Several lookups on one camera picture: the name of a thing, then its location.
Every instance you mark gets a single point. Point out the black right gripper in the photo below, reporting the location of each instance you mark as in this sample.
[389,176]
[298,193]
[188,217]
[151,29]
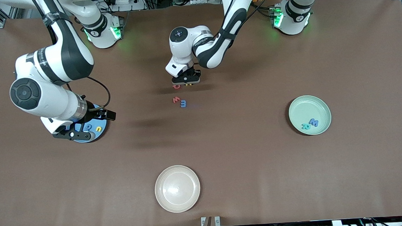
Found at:
[94,113]

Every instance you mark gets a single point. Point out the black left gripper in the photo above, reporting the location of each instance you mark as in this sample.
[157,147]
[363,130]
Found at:
[192,73]

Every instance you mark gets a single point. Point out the yellow letter u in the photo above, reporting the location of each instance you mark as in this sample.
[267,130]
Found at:
[98,128]

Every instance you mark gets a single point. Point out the red letter Q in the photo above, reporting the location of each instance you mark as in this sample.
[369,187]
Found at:
[176,87]

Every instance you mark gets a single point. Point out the blue lowercase letter q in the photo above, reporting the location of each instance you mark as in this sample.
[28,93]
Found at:
[89,127]

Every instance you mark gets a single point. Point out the blue letter m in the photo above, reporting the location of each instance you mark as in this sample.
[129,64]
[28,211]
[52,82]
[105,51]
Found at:
[183,103]

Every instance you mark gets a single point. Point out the teal letter R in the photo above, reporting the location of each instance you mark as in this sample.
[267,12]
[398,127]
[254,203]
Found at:
[306,126]

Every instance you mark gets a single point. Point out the blue letter W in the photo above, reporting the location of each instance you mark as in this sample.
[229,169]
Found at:
[313,122]

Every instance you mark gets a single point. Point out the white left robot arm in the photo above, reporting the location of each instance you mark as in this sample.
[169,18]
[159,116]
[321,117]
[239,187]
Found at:
[214,52]

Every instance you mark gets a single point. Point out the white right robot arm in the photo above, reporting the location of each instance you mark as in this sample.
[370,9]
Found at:
[61,58]

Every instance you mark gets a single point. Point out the blue plate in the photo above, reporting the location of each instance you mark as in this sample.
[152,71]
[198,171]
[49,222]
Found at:
[104,124]

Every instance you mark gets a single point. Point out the red letter w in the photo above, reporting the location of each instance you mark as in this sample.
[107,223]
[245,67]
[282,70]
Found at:
[176,100]

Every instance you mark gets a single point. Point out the beige plate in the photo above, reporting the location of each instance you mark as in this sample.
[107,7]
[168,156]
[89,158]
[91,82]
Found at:
[177,189]

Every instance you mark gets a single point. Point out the green plate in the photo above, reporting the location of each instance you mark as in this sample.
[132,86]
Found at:
[302,110]

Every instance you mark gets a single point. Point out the brown table cover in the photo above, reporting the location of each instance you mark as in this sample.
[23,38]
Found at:
[261,179]

